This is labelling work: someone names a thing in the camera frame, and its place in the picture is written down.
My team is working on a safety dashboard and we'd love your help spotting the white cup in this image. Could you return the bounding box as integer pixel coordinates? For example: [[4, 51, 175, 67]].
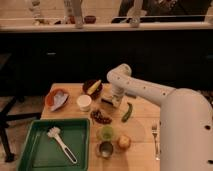
[[77, 95, 92, 112]]

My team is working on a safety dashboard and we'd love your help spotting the white dish brush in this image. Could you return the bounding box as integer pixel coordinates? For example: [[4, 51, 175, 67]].
[[47, 127, 78, 164]]

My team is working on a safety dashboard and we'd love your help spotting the brown bowl on shelf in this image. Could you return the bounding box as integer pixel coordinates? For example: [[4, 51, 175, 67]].
[[84, 15, 96, 24]]

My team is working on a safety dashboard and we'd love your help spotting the green plastic tray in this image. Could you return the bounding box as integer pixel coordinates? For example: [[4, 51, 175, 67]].
[[16, 118, 90, 171]]

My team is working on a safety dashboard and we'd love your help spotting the black chair base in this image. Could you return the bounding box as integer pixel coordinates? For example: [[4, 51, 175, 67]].
[[0, 53, 43, 163]]

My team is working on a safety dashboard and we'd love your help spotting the yellow corn cob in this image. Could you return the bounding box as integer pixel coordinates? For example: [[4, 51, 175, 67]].
[[87, 80, 101, 95]]

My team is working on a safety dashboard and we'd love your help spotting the dark brown bowl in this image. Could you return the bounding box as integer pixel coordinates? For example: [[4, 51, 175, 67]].
[[82, 79, 102, 100]]

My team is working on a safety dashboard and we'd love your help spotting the yellow apple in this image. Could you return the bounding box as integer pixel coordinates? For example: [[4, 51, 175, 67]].
[[117, 135, 131, 149]]

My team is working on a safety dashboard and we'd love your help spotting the silver fork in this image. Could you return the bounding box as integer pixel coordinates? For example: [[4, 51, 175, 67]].
[[151, 124, 160, 161]]

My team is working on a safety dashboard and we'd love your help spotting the orange bowl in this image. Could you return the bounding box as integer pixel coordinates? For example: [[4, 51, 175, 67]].
[[45, 89, 69, 111]]

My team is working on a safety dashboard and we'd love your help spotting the metal measuring cup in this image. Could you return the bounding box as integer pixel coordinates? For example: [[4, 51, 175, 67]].
[[98, 141, 114, 158]]

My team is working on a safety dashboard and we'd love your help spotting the grey cloth in bowl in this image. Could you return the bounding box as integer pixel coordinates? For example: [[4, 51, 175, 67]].
[[50, 91, 68, 111]]

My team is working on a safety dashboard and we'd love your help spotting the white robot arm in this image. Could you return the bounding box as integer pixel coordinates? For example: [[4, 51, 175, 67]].
[[107, 64, 213, 171]]

